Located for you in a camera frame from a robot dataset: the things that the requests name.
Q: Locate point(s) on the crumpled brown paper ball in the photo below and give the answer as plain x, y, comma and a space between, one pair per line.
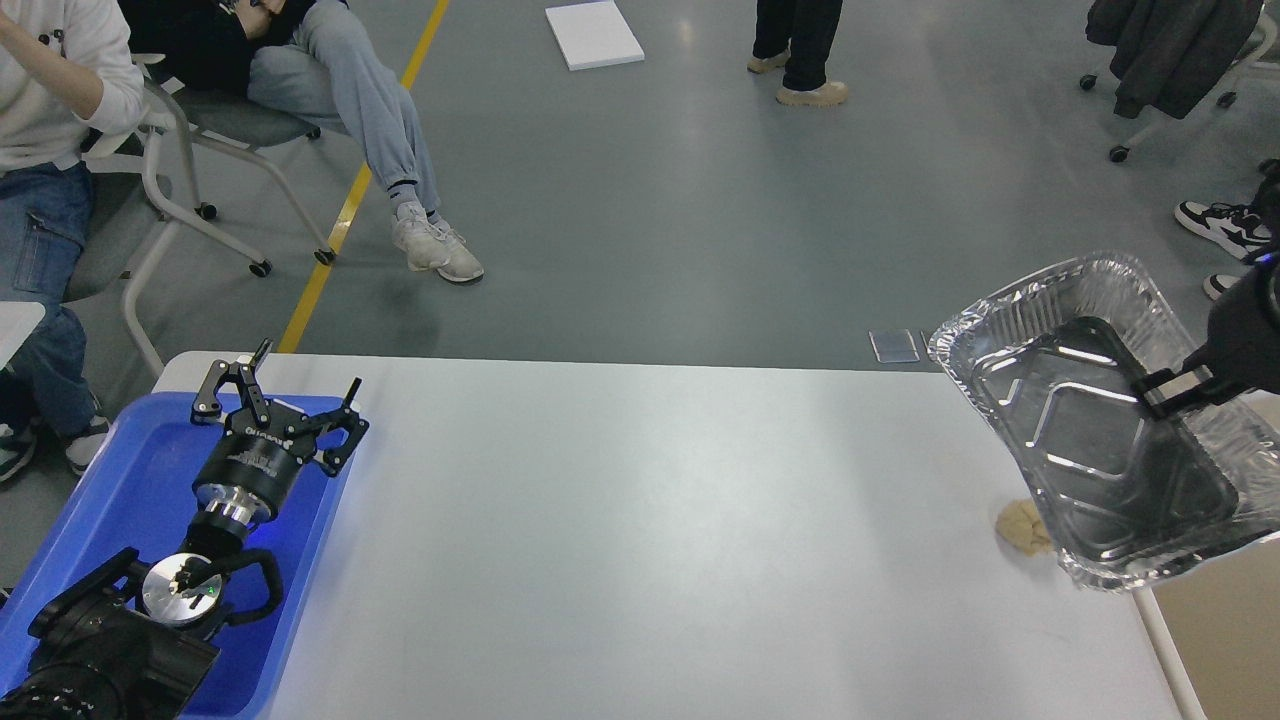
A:
1020, 525

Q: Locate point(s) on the person in white sweater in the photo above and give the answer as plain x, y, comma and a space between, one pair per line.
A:
66, 71

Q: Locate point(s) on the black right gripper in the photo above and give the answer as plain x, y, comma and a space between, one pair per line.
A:
1241, 352

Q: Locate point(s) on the beige plastic bin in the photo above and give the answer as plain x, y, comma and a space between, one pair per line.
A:
1215, 632

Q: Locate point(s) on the blue plastic tray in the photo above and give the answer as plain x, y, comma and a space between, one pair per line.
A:
138, 494

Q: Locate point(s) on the white board on floor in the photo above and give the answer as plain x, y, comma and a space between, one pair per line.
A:
593, 35

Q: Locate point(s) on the aluminium foil tray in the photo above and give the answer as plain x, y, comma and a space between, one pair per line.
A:
1127, 499

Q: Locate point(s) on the grey chair with castors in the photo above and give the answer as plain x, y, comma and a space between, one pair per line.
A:
237, 128

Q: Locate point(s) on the person in black trousers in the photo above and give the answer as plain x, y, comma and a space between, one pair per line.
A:
797, 36

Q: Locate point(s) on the person in light jeans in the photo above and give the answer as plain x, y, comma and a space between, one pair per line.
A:
315, 61

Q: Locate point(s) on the white side table corner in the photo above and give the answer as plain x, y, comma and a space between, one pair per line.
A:
18, 320

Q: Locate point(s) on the white frame chair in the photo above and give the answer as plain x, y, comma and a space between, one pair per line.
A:
133, 223

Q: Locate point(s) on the chair with dark jacket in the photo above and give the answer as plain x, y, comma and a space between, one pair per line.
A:
1170, 55

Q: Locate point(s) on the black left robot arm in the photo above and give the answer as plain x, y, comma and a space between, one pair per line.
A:
173, 582

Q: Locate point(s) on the left clear floor plate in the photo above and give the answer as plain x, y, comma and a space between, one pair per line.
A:
895, 347

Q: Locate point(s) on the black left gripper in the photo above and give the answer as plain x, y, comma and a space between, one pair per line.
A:
255, 455

